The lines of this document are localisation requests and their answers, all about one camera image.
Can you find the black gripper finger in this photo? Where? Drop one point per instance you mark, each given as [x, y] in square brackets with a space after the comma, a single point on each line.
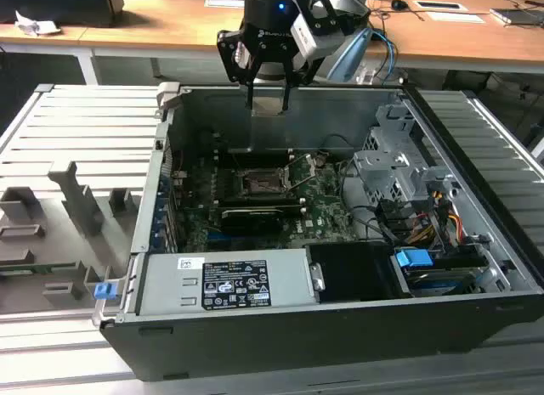
[229, 51]
[299, 72]

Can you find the silver topped CPU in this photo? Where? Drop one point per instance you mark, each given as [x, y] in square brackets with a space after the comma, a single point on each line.
[268, 107]

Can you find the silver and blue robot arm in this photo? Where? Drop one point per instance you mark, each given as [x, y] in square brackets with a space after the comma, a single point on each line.
[353, 51]

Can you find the CPU socket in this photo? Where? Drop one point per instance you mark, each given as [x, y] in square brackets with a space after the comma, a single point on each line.
[259, 184]

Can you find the wooden desk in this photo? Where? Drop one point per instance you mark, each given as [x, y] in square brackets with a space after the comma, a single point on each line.
[170, 17]

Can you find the grey plastic case latch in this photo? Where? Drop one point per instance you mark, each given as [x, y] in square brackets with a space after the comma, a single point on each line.
[168, 95]

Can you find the black computer mouse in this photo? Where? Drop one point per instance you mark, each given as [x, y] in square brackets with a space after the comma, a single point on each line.
[398, 4]

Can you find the silver metal drive cage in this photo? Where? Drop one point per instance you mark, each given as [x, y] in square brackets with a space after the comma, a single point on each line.
[382, 174]

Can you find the green motherboard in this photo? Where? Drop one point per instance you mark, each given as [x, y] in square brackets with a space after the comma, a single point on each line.
[323, 208]

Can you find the black graphics card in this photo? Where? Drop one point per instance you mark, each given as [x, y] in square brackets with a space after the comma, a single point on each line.
[251, 221]

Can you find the white paper sheet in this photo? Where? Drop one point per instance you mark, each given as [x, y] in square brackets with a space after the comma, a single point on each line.
[457, 17]

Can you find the black computer box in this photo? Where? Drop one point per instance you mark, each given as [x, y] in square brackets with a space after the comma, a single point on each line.
[55, 4]

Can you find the crumpled white paper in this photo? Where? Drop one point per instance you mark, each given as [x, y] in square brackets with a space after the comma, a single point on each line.
[34, 26]

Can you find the grey parts rack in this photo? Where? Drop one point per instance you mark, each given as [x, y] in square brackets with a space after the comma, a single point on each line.
[76, 199]

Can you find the blue disk carrier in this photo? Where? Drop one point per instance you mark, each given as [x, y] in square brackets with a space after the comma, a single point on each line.
[412, 258]

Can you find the silver laptop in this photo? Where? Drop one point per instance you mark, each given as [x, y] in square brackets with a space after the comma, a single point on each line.
[518, 17]

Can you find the grey power supply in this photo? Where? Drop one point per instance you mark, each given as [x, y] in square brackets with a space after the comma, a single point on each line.
[170, 284]

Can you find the hard disk drive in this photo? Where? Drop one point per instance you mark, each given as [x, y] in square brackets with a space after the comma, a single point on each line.
[438, 280]

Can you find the blue case latch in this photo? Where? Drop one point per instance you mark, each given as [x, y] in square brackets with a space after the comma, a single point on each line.
[105, 291]

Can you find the open black PC case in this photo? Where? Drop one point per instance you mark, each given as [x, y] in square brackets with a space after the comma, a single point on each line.
[297, 348]

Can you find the green RAM stick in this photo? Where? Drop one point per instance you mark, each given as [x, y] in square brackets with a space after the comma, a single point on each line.
[38, 266]

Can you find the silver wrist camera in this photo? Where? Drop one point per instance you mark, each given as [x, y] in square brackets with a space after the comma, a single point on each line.
[319, 42]

